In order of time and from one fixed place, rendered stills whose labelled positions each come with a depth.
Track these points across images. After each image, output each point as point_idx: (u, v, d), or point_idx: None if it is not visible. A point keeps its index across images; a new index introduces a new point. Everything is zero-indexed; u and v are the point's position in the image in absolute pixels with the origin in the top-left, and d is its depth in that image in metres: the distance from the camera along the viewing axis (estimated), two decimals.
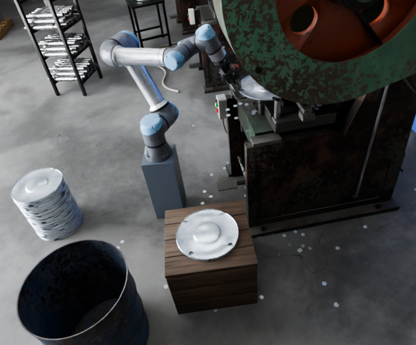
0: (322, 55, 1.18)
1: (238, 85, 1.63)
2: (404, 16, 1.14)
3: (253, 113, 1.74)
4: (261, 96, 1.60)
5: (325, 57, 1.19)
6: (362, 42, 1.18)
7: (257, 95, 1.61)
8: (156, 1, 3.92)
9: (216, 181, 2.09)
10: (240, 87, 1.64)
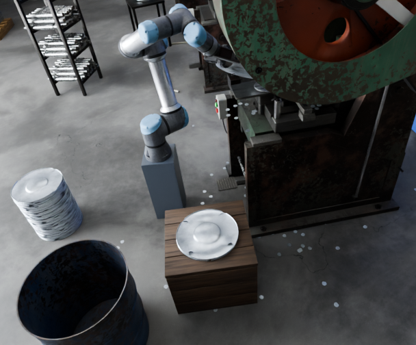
0: None
1: None
2: (347, 57, 1.20)
3: (253, 113, 1.74)
4: None
5: None
6: (310, 51, 1.17)
7: (239, 64, 1.52)
8: (156, 1, 3.92)
9: (216, 181, 2.09)
10: None
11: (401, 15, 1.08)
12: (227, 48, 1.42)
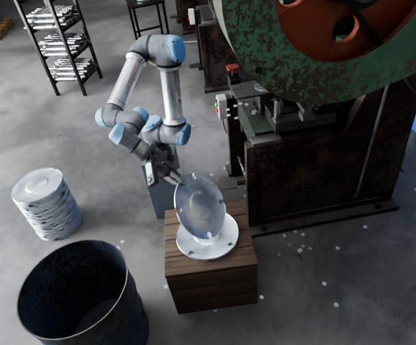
0: (387, 25, 1.15)
1: (178, 181, 1.40)
2: None
3: (253, 113, 1.74)
4: (181, 196, 1.37)
5: (392, 24, 1.15)
6: None
7: (183, 192, 1.38)
8: (156, 1, 3.92)
9: (216, 181, 2.09)
10: None
11: None
12: (167, 168, 1.33)
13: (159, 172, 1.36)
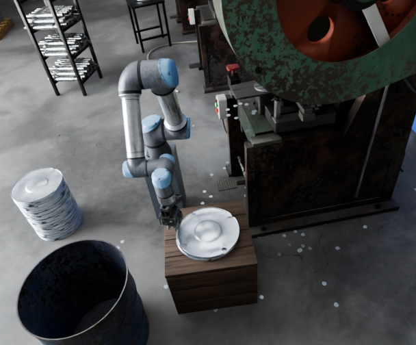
0: None
1: None
2: (321, 61, 1.20)
3: (253, 113, 1.74)
4: (185, 233, 1.55)
5: None
6: (291, 42, 1.13)
7: (185, 231, 1.56)
8: (156, 1, 3.92)
9: (216, 181, 2.09)
10: (178, 227, 1.56)
11: (380, 35, 1.11)
12: None
13: None
